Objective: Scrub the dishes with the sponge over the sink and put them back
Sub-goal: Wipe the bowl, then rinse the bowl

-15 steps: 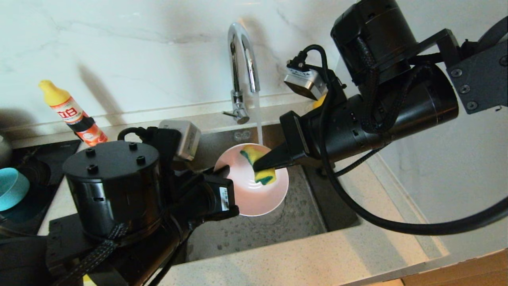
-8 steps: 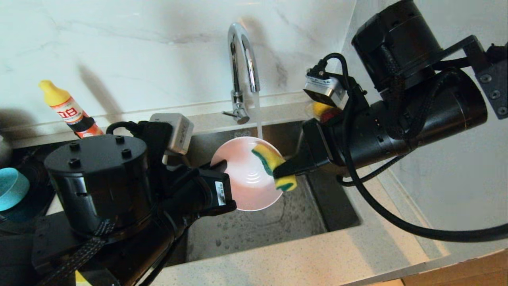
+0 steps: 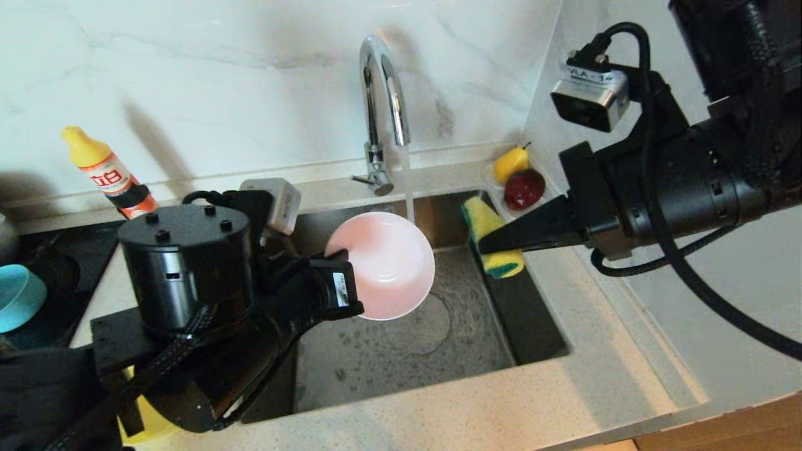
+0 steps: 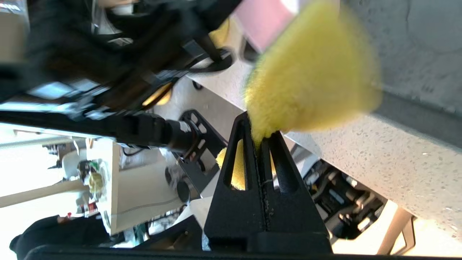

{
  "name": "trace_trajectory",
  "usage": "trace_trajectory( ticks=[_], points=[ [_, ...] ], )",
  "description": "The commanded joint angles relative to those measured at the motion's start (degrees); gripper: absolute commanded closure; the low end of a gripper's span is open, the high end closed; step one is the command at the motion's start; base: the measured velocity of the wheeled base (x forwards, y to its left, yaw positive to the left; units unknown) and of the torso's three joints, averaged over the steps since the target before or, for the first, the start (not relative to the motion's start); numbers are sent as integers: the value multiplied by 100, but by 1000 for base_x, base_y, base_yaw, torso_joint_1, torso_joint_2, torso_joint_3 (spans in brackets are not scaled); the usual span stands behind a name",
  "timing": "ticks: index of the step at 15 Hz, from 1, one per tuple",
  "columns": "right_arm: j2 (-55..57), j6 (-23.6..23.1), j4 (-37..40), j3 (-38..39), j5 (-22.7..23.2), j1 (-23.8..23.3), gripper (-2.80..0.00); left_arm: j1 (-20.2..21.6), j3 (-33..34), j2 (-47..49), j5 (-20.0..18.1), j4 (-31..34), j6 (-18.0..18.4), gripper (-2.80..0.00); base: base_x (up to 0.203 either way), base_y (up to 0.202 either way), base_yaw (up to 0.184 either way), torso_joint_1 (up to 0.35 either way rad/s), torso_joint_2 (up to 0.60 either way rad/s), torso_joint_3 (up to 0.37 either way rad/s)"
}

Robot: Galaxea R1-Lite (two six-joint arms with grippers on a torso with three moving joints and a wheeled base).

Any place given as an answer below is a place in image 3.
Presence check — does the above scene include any yellow pear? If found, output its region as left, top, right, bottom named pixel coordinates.
left=493, top=142, right=531, bottom=185

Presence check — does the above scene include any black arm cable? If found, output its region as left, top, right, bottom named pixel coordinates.
left=567, top=22, right=802, bottom=362
left=44, top=304, right=217, bottom=451

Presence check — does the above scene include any left wrist camera unit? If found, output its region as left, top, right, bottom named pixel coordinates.
left=240, top=178, right=302, bottom=237

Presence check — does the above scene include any black glass cooktop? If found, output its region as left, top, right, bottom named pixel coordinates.
left=0, top=220, right=126, bottom=351

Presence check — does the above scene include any chrome gooseneck faucet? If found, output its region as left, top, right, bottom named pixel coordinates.
left=351, top=34, right=412, bottom=197

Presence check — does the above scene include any stainless steel sink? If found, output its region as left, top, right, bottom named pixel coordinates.
left=241, top=190, right=572, bottom=423

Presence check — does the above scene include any yellow green sponge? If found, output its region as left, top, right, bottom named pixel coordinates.
left=462, top=196, right=525, bottom=279

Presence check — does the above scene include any yellow plastic bowl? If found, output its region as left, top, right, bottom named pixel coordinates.
left=122, top=368, right=184, bottom=447

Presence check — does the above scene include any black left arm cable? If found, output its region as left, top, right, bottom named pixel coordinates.
left=44, top=304, right=217, bottom=451

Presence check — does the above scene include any black round pan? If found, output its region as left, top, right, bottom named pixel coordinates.
left=0, top=251, right=81, bottom=351

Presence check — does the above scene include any metal kettle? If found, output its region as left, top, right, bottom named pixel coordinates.
left=0, top=213, right=18, bottom=267

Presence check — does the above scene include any running tap water stream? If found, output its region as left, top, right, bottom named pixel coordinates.
left=401, top=145, right=417, bottom=223

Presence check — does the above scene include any small white saucer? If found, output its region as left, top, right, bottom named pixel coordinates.
left=500, top=195, right=553, bottom=221

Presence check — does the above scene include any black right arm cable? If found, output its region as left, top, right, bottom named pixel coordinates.
left=567, top=22, right=802, bottom=362

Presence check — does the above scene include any orange dish soap bottle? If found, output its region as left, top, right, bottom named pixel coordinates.
left=61, top=126, right=159, bottom=220

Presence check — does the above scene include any dark red apple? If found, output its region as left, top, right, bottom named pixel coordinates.
left=503, top=168, right=546, bottom=211

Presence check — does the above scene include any blue plastic bowl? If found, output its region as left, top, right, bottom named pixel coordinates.
left=0, top=264, right=48, bottom=334

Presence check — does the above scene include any pink plastic bowl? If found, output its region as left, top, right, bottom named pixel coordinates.
left=325, top=212, right=436, bottom=321

